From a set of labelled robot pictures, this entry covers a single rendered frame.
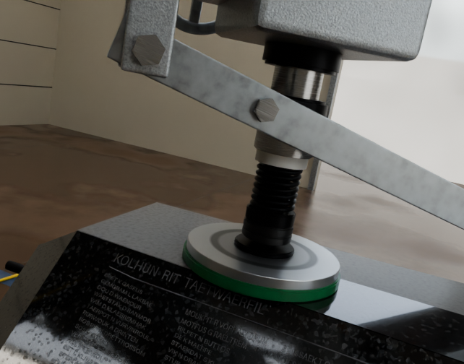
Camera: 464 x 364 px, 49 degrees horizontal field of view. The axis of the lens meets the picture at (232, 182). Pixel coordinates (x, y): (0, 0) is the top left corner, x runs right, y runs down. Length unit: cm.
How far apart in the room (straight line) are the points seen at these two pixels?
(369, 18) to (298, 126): 14
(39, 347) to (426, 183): 53
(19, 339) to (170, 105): 560
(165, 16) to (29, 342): 43
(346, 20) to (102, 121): 623
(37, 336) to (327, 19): 51
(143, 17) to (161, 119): 573
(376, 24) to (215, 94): 19
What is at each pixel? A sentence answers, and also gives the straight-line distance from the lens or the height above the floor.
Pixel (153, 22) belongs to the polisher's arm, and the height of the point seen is 109.
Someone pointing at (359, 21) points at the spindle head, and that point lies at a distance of 58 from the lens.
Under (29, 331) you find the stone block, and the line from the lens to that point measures 71.
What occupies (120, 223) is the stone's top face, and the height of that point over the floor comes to 80.
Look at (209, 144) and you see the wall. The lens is 599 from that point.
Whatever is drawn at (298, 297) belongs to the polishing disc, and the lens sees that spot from 63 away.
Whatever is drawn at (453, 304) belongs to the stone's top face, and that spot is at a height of 80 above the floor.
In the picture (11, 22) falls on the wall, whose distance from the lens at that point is 663.
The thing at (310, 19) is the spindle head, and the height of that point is 112.
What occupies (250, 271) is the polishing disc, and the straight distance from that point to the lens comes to 61.
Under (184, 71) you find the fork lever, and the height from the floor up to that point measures 105.
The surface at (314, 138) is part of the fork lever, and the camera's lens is 62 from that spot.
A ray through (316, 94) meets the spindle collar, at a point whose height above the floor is 105.
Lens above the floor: 105
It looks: 12 degrees down
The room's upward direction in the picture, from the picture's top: 10 degrees clockwise
